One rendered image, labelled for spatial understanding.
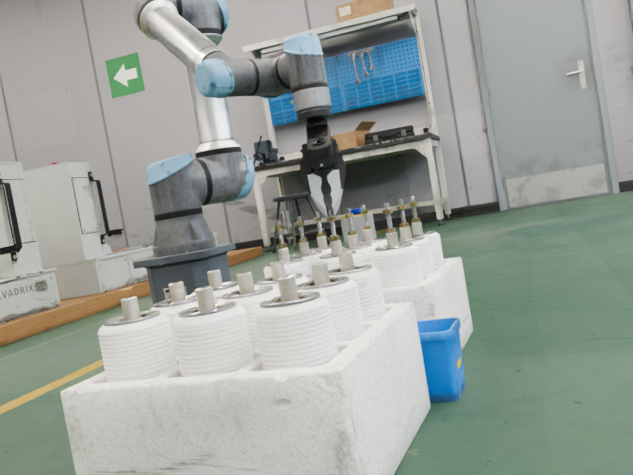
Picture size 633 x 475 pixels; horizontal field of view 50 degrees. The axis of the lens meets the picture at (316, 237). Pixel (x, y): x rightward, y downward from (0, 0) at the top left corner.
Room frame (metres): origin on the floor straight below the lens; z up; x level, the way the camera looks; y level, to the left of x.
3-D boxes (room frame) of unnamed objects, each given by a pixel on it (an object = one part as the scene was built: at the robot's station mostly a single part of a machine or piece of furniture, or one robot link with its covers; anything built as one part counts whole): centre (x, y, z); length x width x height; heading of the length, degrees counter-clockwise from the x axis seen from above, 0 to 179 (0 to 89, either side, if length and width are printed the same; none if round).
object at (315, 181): (1.39, -0.02, 0.38); 0.06 x 0.03 x 0.09; 174
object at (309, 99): (1.38, -0.04, 0.57); 0.08 x 0.08 x 0.05
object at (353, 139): (6.12, -0.46, 0.87); 0.40 x 0.30 x 0.23; 59
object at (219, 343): (0.87, 0.16, 0.16); 0.10 x 0.10 x 0.18
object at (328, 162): (1.39, -0.04, 0.49); 0.09 x 0.08 x 0.12; 174
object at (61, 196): (4.38, 1.21, 0.45); 1.51 x 0.57 x 0.74; 163
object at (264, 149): (5.93, 0.31, 0.87); 0.41 x 0.17 x 0.25; 163
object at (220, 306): (0.87, 0.16, 0.25); 0.08 x 0.08 x 0.01
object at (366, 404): (0.98, 0.11, 0.09); 0.39 x 0.39 x 0.18; 69
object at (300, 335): (0.83, 0.05, 0.16); 0.10 x 0.10 x 0.18
